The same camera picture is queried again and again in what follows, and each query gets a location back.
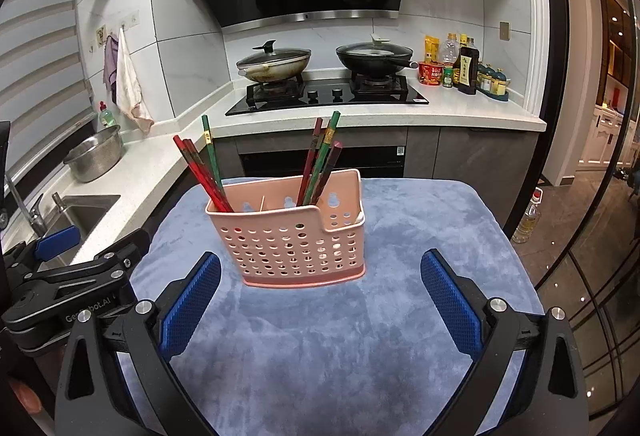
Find clear plastic bottle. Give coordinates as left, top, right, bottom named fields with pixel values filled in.
left=439, top=32, right=459, bottom=66

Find chrome sink faucet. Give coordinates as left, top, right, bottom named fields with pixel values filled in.
left=3, top=171, right=68, bottom=238

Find dark soy sauce bottle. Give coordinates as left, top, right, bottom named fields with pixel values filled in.
left=454, top=37, right=480, bottom=95

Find red instant noodle cup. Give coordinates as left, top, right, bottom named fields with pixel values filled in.
left=418, top=62, right=444, bottom=85

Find stainless steel sink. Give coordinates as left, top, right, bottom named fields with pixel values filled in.
left=38, top=193, right=120, bottom=271

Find window roller blind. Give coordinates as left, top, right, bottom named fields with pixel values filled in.
left=1, top=0, right=96, bottom=182

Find lidded wok with handle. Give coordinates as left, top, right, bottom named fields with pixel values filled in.
left=236, top=40, right=311, bottom=83

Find pink perforated utensil basket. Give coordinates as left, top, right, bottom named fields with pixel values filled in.
left=205, top=169, right=366, bottom=289

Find purple hanging cloth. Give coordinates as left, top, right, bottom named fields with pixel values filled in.
left=103, top=33, right=118, bottom=104

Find person's left hand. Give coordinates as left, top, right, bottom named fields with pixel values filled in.
left=9, top=378, right=42, bottom=416

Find yellow seasoning packet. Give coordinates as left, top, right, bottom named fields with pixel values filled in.
left=424, top=36, right=439, bottom=63

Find blue-grey fleece mat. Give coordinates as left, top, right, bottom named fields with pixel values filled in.
left=130, top=178, right=542, bottom=435

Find black frying pan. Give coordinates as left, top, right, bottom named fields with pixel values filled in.
left=336, top=36, right=418, bottom=80

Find small green-capped jar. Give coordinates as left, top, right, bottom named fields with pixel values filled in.
left=442, top=66, right=454, bottom=88

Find stainless steel bowl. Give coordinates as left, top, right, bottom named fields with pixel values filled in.
left=63, top=125, right=125, bottom=183

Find grey lower cabinets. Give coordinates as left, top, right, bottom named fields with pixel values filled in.
left=164, top=125, right=542, bottom=237

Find oil bottle on floor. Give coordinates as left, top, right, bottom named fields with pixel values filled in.
left=511, top=187, right=544, bottom=245

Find dark maroon chopstick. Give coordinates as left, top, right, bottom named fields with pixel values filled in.
left=309, top=141, right=343, bottom=204

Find green chopstick with yellow band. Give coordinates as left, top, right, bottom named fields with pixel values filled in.
left=201, top=115, right=224, bottom=193

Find white hanging towel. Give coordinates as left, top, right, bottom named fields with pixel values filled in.
left=115, top=27, right=155, bottom=135

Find teal condiment jar set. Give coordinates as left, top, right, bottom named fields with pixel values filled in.
left=476, top=63, right=509, bottom=102

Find dark red patterned chopstick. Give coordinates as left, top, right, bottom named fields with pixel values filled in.
left=296, top=118, right=322, bottom=207

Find green dish soap bottle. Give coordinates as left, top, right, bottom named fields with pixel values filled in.
left=99, top=102, right=117, bottom=127

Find built-in black oven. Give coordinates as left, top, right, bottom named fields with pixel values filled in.
left=237, top=143, right=407, bottom=180

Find black gas cooktop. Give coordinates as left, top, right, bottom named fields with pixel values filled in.
left=226, top=74, right=428, bottom=115

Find brown wall switch plate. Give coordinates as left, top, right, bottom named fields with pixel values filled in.
left=499, top=22, right=511, bottom=41

